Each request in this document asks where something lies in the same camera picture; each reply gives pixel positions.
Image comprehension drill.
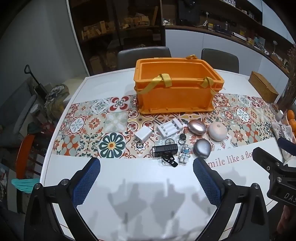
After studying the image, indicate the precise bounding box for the rose gold oval case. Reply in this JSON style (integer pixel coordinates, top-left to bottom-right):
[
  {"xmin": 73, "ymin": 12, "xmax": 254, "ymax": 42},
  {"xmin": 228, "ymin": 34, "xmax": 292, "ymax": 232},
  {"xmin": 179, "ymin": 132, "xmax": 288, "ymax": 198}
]
[{"xmin": 188, "ymin": 120, "xmax": 207, "ymax": 136}]

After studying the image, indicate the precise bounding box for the white plug adapter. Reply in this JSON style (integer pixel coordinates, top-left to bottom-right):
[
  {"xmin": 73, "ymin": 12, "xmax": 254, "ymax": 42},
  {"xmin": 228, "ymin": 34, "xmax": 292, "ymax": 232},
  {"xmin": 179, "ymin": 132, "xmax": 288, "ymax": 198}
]
[{"xmin": 134, "ymin": 126, "xmax": 153, "ymax": 146}]

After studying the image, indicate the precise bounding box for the grey oval case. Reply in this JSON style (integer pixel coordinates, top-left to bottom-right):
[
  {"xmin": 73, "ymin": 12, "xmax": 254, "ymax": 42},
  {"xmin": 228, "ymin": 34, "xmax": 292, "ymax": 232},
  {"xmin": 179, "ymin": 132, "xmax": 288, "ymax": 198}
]
[{"xmin": 193, "ymin": 139, "xmax": 212, "ymax": 159}]

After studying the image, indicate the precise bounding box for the masked figurine keychain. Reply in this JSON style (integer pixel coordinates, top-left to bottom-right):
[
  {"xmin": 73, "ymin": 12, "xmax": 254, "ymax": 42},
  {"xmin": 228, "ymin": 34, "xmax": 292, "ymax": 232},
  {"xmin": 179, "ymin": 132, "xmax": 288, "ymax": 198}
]
[{"xmin": 178, "ymin": 133, "xmax": 192, "ymax": 165}]

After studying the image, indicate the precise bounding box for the black handled shovel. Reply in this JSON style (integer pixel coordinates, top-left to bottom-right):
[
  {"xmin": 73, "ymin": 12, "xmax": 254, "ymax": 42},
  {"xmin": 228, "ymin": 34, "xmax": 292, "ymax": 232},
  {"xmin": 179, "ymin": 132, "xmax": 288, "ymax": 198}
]
[{"xmin": 24, "ymin": 65, "xmax": 48, "ymax": 99}]

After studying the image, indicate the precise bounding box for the pale pink round device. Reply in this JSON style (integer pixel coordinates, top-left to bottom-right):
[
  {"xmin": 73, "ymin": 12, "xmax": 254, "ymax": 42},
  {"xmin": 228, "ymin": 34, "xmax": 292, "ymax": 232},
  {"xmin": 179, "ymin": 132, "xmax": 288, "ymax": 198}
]
[{"xmin": 208, "ymin": 122, "xmax": 228, "ymax": 141}]

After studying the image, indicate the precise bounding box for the black bike light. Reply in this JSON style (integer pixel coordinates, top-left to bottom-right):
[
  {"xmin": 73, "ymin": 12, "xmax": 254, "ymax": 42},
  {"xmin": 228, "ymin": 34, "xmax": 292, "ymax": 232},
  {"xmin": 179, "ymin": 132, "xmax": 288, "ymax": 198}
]
[{"xmin": 152, "ymin": 144, "xmax": 179, "ymax": 168}]

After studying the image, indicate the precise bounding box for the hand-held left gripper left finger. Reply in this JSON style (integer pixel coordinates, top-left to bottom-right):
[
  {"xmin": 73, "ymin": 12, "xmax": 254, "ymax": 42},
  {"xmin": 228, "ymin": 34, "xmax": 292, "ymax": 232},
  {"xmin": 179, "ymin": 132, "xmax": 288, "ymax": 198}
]
[{"xmin": 24, "ymin": 158, "xmax": 101, "ymax": 241}]

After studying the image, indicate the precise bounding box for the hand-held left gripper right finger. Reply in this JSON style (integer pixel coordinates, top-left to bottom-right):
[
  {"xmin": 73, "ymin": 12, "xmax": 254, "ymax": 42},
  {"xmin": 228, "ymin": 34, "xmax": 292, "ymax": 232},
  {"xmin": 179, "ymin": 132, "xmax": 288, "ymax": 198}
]
[{"xmin": 193, "ymin": 158, "xmax": 270, "ymax": 241}]

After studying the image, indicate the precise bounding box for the camouflage bag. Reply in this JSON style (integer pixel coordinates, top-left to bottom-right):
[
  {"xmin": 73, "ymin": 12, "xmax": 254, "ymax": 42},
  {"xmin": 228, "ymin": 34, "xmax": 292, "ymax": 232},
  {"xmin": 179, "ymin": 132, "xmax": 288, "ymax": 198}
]
[{"xmin": 44, "ymin": 85, "xmax": 70, "ymax": 121}]

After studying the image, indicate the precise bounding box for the wall counter with shelves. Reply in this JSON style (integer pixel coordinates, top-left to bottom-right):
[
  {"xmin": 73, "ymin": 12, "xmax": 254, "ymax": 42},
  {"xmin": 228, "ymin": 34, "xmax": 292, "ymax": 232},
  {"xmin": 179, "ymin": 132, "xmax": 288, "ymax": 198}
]
[{"xmin": 162, "ymin": 0, "xmax": 296, "ymax": 77}]

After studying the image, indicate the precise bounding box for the person's right forearm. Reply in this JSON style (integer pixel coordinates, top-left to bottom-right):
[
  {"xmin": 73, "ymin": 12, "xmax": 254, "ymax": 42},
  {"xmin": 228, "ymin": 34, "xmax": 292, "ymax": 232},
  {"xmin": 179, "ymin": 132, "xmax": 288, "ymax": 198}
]
[{"xmin": 277, "ymin": 205, "xmax": 296, "ymax": 241}]

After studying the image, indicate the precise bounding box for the patterned tile table runner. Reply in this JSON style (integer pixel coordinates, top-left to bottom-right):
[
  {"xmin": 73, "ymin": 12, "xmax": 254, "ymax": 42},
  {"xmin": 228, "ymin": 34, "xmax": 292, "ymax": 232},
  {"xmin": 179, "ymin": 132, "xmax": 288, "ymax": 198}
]
[{"xmin": 53, "ymin": 93, "xmax": 281, "ymax": 159}]

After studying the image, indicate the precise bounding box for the teal cloth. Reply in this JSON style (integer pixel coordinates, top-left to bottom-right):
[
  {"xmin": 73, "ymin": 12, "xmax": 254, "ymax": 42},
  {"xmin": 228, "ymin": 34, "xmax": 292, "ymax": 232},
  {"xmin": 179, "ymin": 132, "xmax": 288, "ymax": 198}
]
[{"xmin": 11, "ymin": 178, "xmax": 42, "ymax": 194}]

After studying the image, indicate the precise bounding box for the orange crate with yellow straps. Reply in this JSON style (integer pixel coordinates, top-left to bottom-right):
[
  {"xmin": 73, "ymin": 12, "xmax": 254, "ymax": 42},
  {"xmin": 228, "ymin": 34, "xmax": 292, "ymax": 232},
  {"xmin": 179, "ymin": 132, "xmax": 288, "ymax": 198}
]
[{"xmin": 133, "ymin": 55, "xmax": 225, "ymax": 115}]

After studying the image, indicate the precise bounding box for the grey sofa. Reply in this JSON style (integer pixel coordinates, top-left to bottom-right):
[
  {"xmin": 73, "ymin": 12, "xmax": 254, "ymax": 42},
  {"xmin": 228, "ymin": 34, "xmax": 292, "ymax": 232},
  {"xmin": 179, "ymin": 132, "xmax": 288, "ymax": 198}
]
[{"xmin": 0, "ymin": 79, "xmax": 47, "ymax": 145}]

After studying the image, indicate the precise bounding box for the dark wooden shelf unit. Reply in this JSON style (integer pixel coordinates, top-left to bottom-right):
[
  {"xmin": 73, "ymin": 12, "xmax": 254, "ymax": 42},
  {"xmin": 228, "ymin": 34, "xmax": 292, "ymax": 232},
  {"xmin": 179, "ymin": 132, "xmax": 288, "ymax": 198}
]
[{"xmin": 68, "ymin": 0, "xmax": 166, "ymax": 75}]

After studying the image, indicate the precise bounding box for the orange chair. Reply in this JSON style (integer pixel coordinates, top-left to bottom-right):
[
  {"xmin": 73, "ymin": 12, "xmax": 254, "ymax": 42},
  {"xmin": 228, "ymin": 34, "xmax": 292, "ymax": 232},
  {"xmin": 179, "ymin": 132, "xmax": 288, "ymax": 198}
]
[{"xmin": 15, "ymin": 133, "xmax": 47, "ymax": 181}]

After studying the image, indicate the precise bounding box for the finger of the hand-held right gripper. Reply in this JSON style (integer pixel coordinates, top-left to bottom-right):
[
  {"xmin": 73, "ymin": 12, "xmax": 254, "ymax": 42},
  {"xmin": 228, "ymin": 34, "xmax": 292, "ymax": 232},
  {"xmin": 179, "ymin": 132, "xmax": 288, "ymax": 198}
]
[
  {"xmin": 252, "ymin": 147, "xmax": 285, "ymax": 173},
  {"xmin": 277, "ymin": 137, "xmax": 296, "ymax": 154}
]

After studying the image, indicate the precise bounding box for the white battery charger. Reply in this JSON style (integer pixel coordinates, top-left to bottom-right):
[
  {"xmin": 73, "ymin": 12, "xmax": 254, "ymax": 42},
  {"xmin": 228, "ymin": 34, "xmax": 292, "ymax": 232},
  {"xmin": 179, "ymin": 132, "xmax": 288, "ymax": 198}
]
[{"xmin": 157, "ymin": 119, "xmax": 184, "ymax": 140}]

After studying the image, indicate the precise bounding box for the grey chair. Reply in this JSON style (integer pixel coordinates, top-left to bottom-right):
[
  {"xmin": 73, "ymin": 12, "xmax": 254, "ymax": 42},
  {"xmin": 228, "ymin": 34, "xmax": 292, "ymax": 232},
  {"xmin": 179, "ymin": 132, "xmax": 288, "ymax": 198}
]
[
  {"xmin": 117, "ymin": 46, "xmax": 172, "ymax": 70},
  {"xmin": 201, "ymin": 48, "xmax": 239, "ymax": 73}
]

